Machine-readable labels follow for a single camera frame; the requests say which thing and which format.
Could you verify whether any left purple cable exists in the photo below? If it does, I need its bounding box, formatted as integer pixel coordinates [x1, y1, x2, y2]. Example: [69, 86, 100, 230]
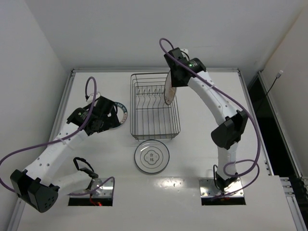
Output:
[0, 76, 116, 195]

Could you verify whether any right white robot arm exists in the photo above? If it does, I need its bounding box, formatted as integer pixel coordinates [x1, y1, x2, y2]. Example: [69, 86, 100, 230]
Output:
[164, 48, 248, 191]

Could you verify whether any wire dish rack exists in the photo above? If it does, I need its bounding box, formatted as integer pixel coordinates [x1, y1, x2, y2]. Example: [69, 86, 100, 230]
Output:
[129, 72, 180, 141]

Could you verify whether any wall cable with white plug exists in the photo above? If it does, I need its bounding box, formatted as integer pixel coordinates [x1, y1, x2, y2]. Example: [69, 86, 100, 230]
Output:
[264, 70, 284, 96]

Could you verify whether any left black base cable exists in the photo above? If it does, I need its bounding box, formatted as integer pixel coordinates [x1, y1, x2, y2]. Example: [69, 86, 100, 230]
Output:
[72, 157, 99, 179]

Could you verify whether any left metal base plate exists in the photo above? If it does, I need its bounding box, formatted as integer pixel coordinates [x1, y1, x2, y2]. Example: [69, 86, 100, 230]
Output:
[69, 177, 115, 198]

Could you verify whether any orange sunburst plate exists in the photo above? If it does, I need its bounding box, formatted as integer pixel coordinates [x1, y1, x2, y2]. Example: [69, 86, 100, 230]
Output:
[164, 71, 177, 105]

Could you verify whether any green rimmed lettered plate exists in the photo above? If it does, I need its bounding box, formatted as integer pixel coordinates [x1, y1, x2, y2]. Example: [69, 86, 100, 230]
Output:
[115, 102, 128, 128]

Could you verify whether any right black base cable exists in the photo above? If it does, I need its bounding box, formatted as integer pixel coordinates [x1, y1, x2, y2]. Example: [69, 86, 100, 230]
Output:
[213, 164, 221, 188]

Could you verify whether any purple cable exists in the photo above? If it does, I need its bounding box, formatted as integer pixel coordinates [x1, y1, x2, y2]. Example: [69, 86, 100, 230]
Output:
[159, 38, 261, 200]
[0, 76, 116, 195]

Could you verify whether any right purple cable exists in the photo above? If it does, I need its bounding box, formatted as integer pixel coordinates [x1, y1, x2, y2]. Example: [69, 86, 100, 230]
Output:
[159, 38, 261, 200]

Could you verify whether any metal base plate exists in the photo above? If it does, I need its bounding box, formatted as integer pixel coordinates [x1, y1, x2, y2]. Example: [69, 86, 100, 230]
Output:
[199, 178, 244, 199]
[69, 177, 115, 198]

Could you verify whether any white plate dark rim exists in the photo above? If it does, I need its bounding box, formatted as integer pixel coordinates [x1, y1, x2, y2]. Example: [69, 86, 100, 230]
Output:
[134, 139, 170, 175]

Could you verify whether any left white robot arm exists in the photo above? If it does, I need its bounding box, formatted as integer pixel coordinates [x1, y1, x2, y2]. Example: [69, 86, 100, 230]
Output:
[10, 96, 120, 213]

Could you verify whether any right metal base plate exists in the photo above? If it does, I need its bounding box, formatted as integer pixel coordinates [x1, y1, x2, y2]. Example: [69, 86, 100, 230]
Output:
[199, 178, 244, 199]

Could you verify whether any black base cable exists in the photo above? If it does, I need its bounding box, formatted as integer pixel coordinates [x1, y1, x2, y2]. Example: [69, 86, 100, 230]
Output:
[213, 164, 221, 188]
[72, 157, 99, 179]

